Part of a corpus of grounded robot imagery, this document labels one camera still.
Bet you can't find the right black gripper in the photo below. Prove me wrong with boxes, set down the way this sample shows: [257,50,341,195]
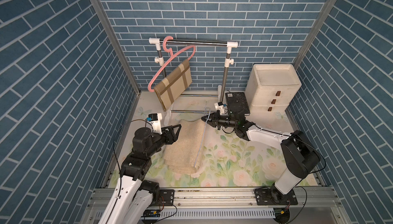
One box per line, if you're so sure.
[202,111,237,131]

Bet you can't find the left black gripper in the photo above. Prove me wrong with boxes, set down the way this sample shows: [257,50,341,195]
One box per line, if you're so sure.
[144,124,181,158]

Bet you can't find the beige scarf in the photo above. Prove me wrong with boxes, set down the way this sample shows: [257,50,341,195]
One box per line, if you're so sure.
[163,120,205,174]

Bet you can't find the brown plaid scarf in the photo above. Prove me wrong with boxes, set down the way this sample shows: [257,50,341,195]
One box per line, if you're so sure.
[154,59,192,111]

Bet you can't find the pink clothes hanger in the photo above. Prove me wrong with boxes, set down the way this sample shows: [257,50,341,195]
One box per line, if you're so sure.
[147,36,197,93]

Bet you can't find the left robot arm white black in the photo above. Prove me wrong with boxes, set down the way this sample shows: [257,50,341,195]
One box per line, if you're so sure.
[99,124,181,224]

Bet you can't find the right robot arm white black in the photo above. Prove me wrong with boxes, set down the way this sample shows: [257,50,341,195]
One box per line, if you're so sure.
[201,111,321,207]

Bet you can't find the floral table mat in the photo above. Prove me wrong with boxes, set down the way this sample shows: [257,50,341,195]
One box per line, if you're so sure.
[107,91,318,188]

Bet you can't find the white drawer cabinet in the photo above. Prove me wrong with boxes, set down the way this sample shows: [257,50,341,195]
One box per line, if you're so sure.
[245,63,302,114]

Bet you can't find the metal clothes rack white joints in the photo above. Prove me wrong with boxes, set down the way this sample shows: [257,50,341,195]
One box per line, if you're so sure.
[147,36,238,120]

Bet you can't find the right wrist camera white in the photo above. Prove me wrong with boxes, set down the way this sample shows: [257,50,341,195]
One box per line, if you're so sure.
[215,102,228,115]

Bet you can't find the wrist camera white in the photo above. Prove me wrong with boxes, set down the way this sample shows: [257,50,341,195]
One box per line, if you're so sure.
[215,102,228,115]
[146,113,162,135]

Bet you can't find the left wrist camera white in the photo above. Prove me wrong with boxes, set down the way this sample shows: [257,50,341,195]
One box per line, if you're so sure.
[146,113,162,135]

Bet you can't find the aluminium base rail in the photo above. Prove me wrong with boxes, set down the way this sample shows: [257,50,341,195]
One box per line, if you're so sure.
[79,186,351,224]

